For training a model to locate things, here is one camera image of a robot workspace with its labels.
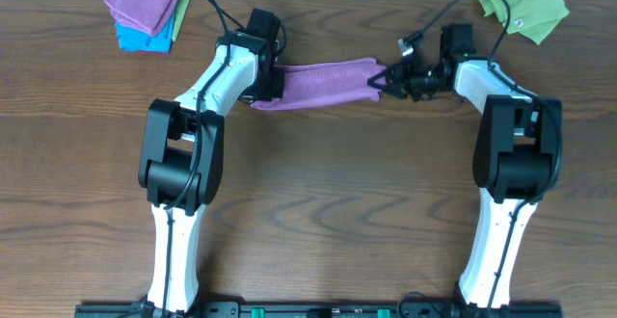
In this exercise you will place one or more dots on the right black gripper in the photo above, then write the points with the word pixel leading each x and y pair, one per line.
pixel 398 78

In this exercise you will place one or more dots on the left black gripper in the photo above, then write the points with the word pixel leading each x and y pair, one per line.
pixel 276 83

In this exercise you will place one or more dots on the purple microfiber cloth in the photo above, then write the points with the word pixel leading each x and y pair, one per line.
pixel 325 84

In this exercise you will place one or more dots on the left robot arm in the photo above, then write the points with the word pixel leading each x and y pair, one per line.
pixel 181 164

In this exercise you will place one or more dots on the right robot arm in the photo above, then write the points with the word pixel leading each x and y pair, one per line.
pixel 517 155

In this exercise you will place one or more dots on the folded green cloth in stack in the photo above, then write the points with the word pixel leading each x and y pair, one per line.
pixel 179 15

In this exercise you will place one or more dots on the folded blue cloth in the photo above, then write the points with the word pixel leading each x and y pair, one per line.
pixel 131 39

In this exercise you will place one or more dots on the crumpled green cloth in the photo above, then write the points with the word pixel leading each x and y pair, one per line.
pixel 534 19

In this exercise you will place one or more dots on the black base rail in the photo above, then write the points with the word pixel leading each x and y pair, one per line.
pixel 413 309

